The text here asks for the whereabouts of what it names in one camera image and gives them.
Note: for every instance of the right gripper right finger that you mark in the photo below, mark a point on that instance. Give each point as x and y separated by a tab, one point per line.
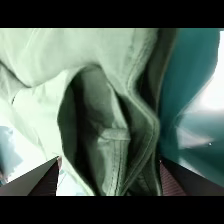
186	183

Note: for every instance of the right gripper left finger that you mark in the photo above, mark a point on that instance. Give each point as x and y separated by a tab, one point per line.
40	181

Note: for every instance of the pale green garment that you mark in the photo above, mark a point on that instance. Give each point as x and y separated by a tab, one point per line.
100	100

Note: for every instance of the teal garment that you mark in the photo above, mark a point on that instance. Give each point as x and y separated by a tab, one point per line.
186	83

